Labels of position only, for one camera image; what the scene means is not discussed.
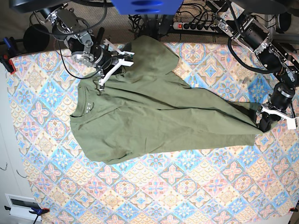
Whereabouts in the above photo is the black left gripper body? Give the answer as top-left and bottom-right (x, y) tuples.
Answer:
(256, 112), (281, 133)

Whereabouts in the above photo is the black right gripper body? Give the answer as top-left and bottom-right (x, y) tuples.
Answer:
(103, 51), (126, 75)

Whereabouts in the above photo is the olive green t-shirt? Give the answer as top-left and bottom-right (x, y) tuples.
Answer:
(70, 36), (262, 164)

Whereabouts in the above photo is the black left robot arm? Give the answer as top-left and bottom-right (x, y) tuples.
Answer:
(214, 2), (299, 132)

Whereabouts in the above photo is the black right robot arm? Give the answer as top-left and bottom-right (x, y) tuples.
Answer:
(34, 3), (132, 74)

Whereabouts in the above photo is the colourful patterned tablecloth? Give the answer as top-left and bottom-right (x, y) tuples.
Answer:
(6, 50), (299, 224)

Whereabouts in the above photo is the white power strip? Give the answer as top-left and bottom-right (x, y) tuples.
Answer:
(172, 22), (216, 32)

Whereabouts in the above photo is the black round stool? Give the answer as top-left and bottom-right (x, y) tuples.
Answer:
(23, 24), (50, 53)

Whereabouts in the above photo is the orange clamp lower right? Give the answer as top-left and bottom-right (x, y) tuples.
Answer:
(289, 207), (299, 212)

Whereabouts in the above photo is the black cylinder right background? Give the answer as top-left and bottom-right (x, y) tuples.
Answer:
(277, 12), (292, 32)

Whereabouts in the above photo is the blue orange clamp lower left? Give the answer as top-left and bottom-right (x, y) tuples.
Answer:
(4, 206), (50, 224)

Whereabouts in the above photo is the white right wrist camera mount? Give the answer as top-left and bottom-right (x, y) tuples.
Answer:
(96, 39), (134, 91)

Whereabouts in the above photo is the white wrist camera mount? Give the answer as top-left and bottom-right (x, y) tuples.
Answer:
(260, 104), (298, 130)
(96, 39), (134, 91)

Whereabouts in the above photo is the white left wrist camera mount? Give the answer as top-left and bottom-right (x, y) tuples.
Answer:
(260, 104), (298, 130)

